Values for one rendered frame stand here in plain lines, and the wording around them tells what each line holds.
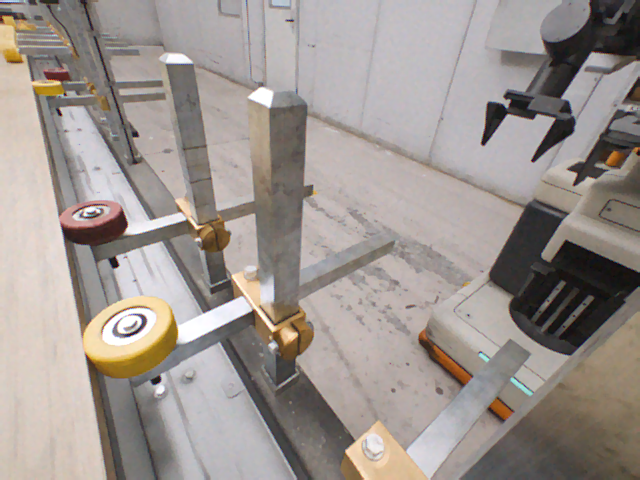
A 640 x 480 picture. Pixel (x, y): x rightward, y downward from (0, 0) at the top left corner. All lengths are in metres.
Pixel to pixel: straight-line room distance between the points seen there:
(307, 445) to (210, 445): 0.17
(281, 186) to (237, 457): 0.44
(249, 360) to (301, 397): 0.11
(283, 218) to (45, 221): 0.40
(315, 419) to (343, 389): 0.82
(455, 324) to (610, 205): 0.60
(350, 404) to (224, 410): 0.76
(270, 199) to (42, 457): 0.25
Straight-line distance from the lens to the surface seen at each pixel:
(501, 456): 0.21
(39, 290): 0.47
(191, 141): 0.50
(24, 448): 0.35
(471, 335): 1.28
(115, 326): 0.38
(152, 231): 0.59
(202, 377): 0.65
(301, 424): 0.51
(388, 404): 1.34
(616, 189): 1.00
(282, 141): 0.25
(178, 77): 0.48
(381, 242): 0.54
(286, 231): 0.30
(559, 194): 1.30
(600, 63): 0.98
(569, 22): 0.66
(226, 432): 0.60
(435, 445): 0.40
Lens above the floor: 1.17
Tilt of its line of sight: 37 degrees down
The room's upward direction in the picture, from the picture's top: 5 degrees clockwise
